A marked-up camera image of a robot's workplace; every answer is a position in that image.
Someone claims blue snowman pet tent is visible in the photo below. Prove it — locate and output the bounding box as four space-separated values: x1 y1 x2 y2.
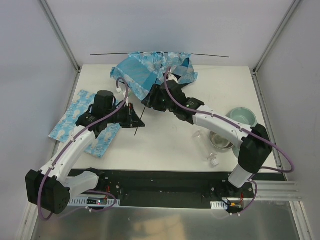
110 52 198 101

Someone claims thin black tent pole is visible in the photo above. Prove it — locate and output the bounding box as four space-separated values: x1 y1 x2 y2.
89 51 230 59

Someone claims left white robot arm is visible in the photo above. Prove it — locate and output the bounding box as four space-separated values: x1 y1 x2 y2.
25 90 145 215

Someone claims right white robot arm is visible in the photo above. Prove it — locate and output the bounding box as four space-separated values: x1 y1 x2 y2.
141 80 273 198

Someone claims blue snowman tent mat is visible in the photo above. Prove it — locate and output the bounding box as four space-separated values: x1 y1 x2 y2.
49 90 120 158

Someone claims green double pet bowl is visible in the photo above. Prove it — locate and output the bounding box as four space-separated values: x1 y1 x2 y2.
226 107 260 161

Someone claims clear plastic water bottle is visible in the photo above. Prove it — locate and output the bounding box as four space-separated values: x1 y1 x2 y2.
192 130 219 168

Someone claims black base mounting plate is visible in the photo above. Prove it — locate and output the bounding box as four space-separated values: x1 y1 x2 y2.
67 168 257 213

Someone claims stainless steel bowl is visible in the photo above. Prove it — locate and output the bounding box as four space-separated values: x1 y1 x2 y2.
209 131 234 153

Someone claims left aluminium frame post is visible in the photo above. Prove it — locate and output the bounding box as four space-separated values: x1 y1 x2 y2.
38 0 81 73

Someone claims aluminium frame post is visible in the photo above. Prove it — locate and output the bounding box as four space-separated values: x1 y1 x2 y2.
38 0 81 73
252 0 304 75

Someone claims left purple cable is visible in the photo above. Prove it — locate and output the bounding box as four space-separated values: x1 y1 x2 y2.
37 76 131 221

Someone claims aluminium front rail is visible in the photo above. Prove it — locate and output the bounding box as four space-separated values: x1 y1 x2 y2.
32 176 303 201

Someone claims right aluminium frame post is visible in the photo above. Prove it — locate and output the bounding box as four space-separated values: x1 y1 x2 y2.
252 0 304 75

